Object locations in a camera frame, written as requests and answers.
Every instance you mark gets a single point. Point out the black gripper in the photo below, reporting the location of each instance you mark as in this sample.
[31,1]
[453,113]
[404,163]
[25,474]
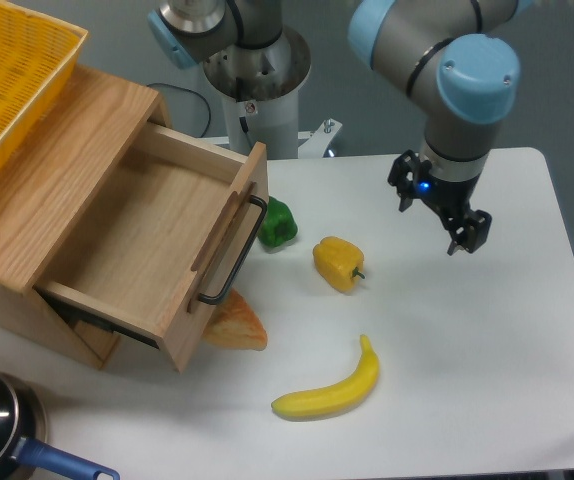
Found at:
[446,187]

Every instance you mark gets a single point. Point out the yellow banana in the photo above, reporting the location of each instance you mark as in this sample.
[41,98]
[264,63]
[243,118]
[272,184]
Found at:
[337,398]

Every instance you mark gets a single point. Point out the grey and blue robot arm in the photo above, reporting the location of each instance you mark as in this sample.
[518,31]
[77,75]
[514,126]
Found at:
[440,54]

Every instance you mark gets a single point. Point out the yellow bell pepper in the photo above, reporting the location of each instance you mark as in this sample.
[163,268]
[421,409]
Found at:
[339,262]

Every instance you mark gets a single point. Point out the green bell pepper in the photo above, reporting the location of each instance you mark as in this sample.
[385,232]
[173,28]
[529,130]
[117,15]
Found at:
[279,225]

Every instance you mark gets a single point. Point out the toasted bread slice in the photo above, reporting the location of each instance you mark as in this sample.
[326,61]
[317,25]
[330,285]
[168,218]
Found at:
[234,325]

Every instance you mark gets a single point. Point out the open wooden drawer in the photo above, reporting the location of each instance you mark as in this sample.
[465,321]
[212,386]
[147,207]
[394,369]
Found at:
[162,242]

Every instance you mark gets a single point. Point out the wooden drawer cabinet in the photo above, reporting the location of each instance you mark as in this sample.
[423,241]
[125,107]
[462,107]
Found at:
[47,185]

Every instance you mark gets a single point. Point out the yellow plastic basket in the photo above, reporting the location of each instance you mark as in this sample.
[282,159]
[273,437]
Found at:
[37,56]

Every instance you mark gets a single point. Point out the black pot with blue handle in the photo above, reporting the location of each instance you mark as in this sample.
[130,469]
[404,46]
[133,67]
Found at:
[23,446]

